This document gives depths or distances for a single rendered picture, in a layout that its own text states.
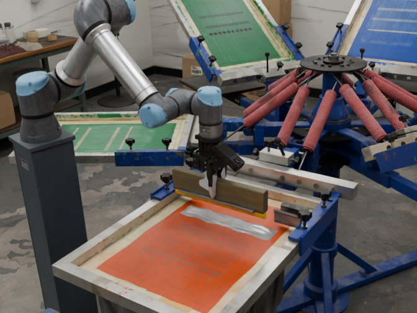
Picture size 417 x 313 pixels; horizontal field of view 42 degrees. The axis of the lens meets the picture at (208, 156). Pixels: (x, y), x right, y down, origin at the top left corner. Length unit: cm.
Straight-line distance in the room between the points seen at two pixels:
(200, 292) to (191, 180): 42
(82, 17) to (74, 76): 37
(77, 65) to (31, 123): 27
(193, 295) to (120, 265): 28
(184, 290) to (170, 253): 20
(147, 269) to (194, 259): 15
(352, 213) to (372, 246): 41
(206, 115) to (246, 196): 29
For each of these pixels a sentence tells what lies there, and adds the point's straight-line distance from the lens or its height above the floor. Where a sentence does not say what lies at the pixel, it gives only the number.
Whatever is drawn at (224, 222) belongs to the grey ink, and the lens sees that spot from 189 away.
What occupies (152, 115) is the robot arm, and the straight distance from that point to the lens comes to 160.
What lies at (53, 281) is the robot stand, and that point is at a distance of 231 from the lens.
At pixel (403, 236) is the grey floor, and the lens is 375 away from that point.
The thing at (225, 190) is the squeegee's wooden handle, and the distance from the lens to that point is 176.
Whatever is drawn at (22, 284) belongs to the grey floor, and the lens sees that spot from 345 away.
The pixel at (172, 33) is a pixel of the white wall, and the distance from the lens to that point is 718.
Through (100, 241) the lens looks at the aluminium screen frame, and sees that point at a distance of 179.
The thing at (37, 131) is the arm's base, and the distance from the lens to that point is 205.
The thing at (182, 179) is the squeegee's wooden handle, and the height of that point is 111.
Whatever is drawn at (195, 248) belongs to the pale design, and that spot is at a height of 95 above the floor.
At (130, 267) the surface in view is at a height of 95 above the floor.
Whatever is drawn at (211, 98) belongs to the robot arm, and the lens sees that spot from 165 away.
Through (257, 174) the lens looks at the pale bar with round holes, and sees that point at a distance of 212.
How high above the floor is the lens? 193
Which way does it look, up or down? 24 degrees down
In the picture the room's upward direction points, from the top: 2 degrees counter-clockwise
